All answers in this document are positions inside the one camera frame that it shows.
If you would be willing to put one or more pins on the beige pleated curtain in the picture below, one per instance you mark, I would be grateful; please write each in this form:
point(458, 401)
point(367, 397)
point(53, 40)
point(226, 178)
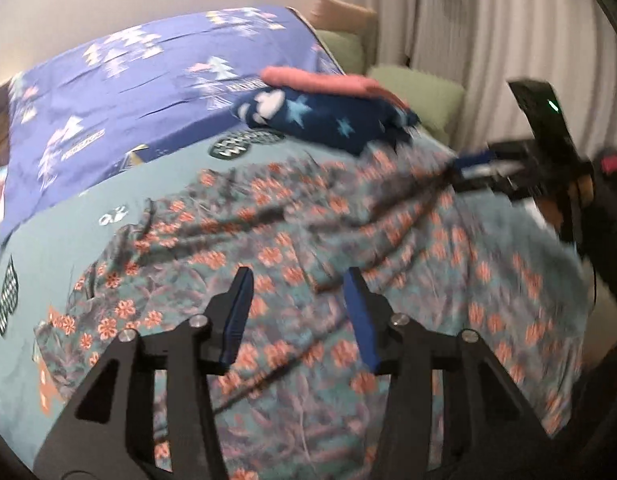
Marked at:
point(488, 20)

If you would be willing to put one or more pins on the teal printed bed sheet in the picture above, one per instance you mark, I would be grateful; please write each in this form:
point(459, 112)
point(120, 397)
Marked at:
point(63, 230)

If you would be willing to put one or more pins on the navy star print blanket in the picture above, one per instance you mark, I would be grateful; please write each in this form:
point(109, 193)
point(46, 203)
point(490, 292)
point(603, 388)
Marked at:
point(313, 115)

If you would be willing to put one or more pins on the beige pillow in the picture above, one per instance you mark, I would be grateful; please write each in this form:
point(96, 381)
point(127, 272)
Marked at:
point(348, 17)

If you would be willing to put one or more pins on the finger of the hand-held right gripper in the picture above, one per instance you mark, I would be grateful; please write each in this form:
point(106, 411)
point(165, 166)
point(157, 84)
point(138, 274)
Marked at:
point(476, 160)

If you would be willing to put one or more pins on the small green cushion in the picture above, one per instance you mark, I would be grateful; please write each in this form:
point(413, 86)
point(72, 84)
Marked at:
point(343, 50)

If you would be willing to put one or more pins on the purple printed duvet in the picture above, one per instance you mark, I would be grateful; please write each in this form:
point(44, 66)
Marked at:
point(138, 85)

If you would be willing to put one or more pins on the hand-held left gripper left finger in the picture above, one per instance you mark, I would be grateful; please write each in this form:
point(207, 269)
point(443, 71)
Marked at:
point(237, 317)

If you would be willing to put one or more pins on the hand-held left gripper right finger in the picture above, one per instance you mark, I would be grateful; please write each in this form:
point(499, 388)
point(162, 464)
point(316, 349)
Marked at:
point(362, 325)

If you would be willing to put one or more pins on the floral teal and orange garment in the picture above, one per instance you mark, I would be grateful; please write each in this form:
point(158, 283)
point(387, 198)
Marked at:
point(298, 240)

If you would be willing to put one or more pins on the pink folded cloth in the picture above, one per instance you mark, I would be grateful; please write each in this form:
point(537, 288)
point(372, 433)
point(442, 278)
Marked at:
point(313, 80)

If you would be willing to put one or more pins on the large green cushion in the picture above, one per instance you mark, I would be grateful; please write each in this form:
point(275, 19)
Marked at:
point(418, 90)

